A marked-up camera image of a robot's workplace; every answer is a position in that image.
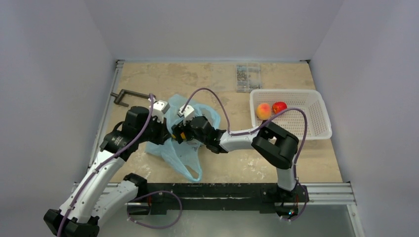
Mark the light blue plastic bag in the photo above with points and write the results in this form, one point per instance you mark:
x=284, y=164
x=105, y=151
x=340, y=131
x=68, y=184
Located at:
x=183, y=158

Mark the clear compartment screw box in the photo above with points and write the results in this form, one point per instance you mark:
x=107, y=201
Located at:
x=241, y=77

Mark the red fake apple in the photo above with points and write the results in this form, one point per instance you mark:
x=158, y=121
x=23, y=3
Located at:
x=278, y=107

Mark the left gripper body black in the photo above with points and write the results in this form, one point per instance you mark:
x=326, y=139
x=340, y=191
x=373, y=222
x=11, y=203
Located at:
x=154, y=133

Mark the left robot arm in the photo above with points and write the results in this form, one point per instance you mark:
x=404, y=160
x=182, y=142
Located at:
x=87, y=209

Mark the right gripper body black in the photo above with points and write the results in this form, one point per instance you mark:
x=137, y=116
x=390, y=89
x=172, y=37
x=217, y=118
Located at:
x=180, y=132

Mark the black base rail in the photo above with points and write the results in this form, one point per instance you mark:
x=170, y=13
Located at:
x=265, y=198

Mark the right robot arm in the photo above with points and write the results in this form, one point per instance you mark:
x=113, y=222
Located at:
x=275, y=144

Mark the orange fake peach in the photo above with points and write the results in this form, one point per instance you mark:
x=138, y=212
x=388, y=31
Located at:
x=263, y=111

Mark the dark metal clamp handle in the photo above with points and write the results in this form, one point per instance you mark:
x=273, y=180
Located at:
x=119, y=97

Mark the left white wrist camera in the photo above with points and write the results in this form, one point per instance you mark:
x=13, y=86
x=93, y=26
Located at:
x=159, y=109

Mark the white plastic basket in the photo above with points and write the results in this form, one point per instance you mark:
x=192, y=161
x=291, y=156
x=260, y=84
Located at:
x=309, y=101

